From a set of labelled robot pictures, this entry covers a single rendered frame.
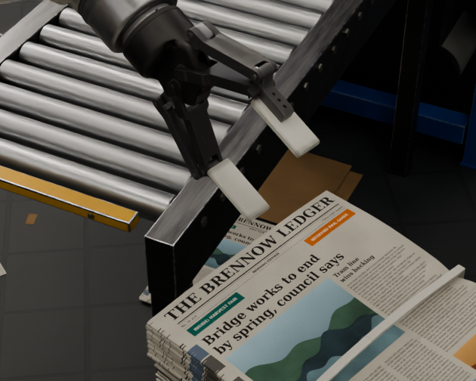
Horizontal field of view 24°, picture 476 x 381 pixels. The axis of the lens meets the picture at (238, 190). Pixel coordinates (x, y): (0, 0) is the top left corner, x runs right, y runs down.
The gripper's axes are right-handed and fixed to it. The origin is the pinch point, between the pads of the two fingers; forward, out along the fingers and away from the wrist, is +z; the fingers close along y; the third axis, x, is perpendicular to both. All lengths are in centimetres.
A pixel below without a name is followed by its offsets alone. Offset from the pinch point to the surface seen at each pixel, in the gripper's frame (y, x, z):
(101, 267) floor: 153, -51, -36
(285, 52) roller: 60, -62, -29
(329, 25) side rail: 59, -74, -30
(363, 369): 4.9, 3.8, 19.9
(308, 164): 148, -116, -27
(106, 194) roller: 58, -15, -24
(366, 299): 7.6, -3.9, 14.9
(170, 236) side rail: 50, -14, -11
